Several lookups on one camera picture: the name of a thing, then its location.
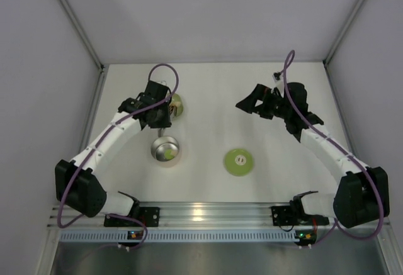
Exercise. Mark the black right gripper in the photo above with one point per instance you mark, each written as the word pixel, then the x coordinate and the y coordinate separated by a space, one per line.
pixel 262 101

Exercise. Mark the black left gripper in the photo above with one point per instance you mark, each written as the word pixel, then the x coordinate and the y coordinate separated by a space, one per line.
pixel 168 106

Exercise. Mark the green round food piece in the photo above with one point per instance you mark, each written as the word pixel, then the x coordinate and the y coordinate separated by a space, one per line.
pixel 168 155

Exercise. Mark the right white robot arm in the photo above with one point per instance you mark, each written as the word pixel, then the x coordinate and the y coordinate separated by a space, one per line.
pixel 362 194

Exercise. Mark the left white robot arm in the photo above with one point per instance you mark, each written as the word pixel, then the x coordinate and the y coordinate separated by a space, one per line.
pixel 78 181

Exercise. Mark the steel lunch box bowl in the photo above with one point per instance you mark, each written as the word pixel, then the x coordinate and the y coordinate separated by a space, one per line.
pixel 161 144

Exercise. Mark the green food tray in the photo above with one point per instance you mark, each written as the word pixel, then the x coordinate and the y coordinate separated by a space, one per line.
pixel 176 107

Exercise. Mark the green round lid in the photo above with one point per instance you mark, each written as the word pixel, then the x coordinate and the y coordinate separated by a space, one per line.
pixel 238 162

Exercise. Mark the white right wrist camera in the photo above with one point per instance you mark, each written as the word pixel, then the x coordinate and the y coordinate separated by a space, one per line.
pixel 279 80

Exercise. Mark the left aluminium frame post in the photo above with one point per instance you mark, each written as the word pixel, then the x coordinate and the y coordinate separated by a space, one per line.
pixel 81 33

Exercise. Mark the aluminium frame post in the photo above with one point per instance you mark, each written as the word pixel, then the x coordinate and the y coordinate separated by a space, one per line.
pixel 81 33
pixel 343 31

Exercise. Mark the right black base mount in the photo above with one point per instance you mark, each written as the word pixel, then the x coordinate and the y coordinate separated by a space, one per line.
pixel 283 216

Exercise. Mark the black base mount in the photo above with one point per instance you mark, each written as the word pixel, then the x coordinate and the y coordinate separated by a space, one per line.
pixel 283 216
pixel 148 216

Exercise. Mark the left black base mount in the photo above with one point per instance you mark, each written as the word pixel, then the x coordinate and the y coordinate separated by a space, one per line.
pixel 148 216

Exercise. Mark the aluminium mounting rail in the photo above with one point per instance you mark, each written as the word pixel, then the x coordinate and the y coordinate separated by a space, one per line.
pixel 188 216

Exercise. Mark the grey slotted cable duct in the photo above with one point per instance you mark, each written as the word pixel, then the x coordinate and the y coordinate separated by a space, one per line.
pixel 165 236

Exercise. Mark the right aluminium frame post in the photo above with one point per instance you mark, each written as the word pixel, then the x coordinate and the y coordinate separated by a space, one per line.
pixel 343 31

